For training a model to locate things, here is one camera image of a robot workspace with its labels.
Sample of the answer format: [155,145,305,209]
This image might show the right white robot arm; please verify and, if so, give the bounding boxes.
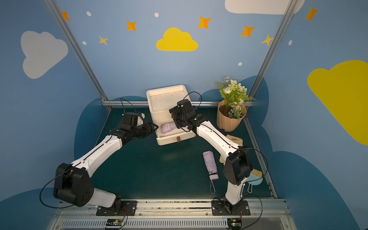
[169,99,253,213]

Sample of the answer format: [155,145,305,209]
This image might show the circuit board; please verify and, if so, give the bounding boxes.
[227,218,242,230]
[105,218,124,230]

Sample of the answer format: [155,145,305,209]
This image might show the white three-drawer cabinet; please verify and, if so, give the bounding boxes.
[146,84,196,146]

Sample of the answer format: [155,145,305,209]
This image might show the aluminium front rail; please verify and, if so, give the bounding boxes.
[48,198,297,230]

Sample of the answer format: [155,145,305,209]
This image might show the flower plant in pot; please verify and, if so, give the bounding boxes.
[217,77,253,132]

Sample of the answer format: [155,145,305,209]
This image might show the left circuit board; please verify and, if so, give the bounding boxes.
[105,218,124,230]

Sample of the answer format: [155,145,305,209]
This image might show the beige work gloves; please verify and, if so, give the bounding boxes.
[219,134,243,165]

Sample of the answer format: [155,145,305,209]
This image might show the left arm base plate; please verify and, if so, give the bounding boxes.
[96,200,138,216]

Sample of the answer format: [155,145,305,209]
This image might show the blue hand brush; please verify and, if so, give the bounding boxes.
[246,169,263,194]

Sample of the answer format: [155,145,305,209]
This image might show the right circuit board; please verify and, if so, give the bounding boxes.
[227,218,242,230]

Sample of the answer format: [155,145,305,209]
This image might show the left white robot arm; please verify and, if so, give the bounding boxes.
[53,112,159,216]

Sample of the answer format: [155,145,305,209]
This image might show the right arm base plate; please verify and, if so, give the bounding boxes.
[211,199,251,216]

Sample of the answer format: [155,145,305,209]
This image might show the lilac umbrella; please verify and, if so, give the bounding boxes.
[203,151,219,195]
[161,122,177,135]

